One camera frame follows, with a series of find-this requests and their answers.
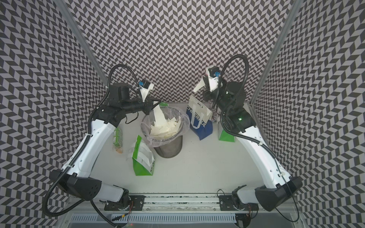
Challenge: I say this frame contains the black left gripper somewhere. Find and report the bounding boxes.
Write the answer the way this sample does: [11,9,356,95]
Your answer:
[121,95,162,116]

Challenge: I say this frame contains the white receipt piece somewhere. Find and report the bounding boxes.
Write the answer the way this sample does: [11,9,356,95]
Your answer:
[193,77,206,93]

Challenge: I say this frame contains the white receipt from bag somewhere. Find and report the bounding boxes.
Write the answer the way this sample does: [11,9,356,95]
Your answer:
[153,105,167,128]

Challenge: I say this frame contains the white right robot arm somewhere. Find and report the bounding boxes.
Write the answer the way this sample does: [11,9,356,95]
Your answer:
[203,82,303,211]

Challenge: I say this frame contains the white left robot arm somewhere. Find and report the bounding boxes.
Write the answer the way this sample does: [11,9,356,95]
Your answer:
[43,80,160,209]

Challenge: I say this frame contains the blue paper bag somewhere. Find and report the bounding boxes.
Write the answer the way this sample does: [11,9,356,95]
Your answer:
[186,95,213,141]

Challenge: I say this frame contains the clear plastic bin liner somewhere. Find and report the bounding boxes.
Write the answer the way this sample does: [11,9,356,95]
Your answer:
[140,106,190,147]

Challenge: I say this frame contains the mesh waste bin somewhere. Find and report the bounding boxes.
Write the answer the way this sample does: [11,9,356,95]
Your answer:
[140,106,190,158]

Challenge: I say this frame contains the pile of receipt scraps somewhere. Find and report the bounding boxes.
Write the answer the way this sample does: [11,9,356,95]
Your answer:
[150,117,181,140]

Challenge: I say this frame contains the green white bag right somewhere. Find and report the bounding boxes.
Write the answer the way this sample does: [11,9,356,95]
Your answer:
[218,121,235,143]

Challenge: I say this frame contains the green drink carton pack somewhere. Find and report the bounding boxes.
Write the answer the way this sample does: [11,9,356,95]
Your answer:
[113,127,123,154]

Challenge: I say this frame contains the white receipt on front bag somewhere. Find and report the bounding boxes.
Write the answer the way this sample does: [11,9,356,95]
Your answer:
[137,143,155,170]

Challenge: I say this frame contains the green white bag front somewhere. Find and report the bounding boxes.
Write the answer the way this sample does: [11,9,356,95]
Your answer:
[130,135,156,176]

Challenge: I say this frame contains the chrome wire ornament stand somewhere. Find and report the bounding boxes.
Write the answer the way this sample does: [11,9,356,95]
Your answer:
[209,100,219,123]

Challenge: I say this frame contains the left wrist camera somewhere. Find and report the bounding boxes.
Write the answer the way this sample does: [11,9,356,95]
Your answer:
[138,79,155,102]

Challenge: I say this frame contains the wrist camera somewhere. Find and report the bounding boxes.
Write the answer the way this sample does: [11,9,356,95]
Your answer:
[138,79,155,102]
[203,65,221,92]

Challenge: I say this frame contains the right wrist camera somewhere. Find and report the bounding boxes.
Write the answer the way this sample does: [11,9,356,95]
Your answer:
[203,65,221,92]

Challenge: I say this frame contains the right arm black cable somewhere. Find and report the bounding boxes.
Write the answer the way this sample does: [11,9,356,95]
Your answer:
[212,54,300,223]

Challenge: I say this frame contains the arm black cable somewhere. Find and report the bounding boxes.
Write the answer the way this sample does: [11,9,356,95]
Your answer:
[42,64,143,228]
[212,54,300,223]

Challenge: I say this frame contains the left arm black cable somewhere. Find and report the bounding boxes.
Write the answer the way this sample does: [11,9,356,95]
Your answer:
[42,64,143,228]

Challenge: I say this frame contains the aluminium corner post right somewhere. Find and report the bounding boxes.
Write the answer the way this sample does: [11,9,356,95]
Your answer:
[250,0,304,106]

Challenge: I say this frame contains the aluminium corner post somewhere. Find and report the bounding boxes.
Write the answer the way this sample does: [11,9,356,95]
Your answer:
[53,0,107,87]
[250,0,304,106]

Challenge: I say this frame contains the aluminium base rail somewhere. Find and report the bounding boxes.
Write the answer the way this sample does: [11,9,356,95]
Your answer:
[59,193,303,228]

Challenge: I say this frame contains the aluminium corner post left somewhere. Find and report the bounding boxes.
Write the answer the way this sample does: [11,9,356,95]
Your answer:
[53,0,107,87]

